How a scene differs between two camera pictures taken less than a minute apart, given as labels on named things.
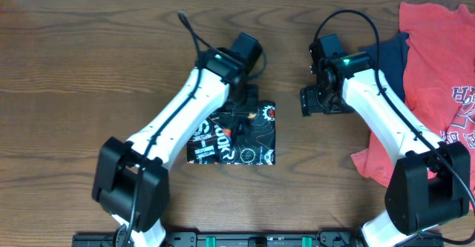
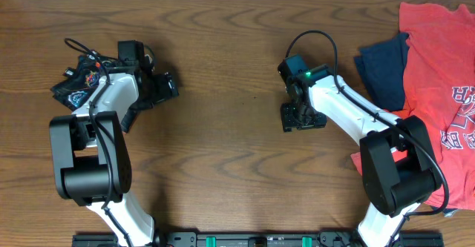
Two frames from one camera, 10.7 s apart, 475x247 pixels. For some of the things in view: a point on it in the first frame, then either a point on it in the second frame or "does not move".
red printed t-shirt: [439, 77] does not move
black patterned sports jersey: [255, 145] -> [78, 84]
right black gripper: [311, 104] -> [289, 122]
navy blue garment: [392, 56] does not move
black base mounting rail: [257, 239] does not move
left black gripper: [251, 92] -> [167, 90]
